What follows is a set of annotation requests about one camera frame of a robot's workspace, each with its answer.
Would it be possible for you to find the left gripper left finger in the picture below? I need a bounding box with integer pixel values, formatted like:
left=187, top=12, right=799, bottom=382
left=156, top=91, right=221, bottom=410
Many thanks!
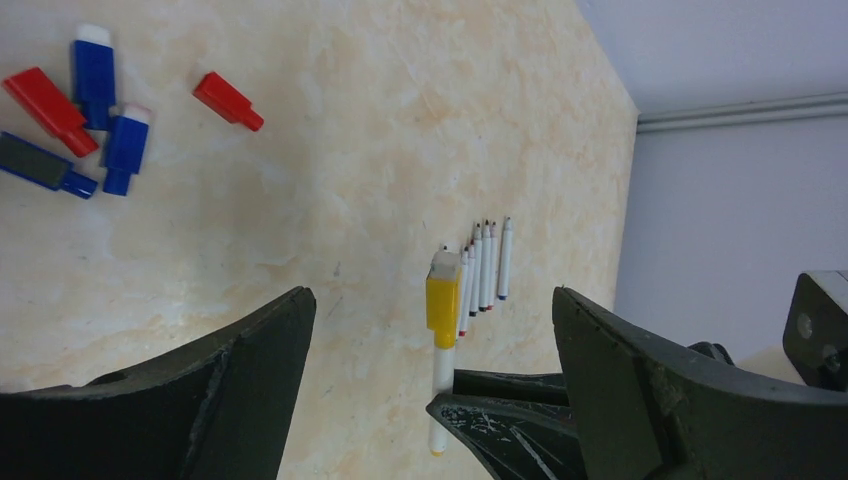
left=1, top=287, right=316, bottom=479

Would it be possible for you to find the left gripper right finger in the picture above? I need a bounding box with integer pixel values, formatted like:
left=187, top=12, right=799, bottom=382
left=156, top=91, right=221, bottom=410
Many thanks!
left=552, top=287, right=847, bottom=479

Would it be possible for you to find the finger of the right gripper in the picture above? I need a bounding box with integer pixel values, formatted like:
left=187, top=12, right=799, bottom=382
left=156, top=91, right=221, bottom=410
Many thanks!
left=426, top=370, right=588, bottom=479

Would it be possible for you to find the blue cap marker pen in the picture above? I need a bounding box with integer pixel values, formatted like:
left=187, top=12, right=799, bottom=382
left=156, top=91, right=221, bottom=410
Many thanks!
left=497, top=217, right=513, bottom=301

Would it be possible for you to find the yellow cap marker pen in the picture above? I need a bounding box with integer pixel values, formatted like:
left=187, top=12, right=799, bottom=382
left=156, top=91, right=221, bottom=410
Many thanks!
left=425, top=249, right=464, bottom=458

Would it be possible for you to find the black cap marker pen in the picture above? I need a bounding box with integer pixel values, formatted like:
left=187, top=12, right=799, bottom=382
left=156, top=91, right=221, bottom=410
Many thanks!
left=478, top=220, right=491, bottom=312

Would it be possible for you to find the red cap marker pen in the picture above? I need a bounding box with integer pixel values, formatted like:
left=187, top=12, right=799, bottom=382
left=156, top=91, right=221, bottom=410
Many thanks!
left=486, top=222, right=497, bottom=311

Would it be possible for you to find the blue pen cap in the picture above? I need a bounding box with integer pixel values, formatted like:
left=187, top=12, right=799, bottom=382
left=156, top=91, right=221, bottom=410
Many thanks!
left=71, top=23, right=116, bottom=131
left=1, top=131, right=98, bottom=199
left=102, top=103, right=152, bottom=196

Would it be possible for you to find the red pen cap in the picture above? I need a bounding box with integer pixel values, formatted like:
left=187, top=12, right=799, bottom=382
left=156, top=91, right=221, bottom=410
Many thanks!
left=192, top=72, right=264, bottom=132
left=2, top=67, right=98, bottom=158

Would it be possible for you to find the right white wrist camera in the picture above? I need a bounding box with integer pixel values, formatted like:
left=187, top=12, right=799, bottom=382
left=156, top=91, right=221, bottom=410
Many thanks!
left=782, top=270, right=847, bottom=392

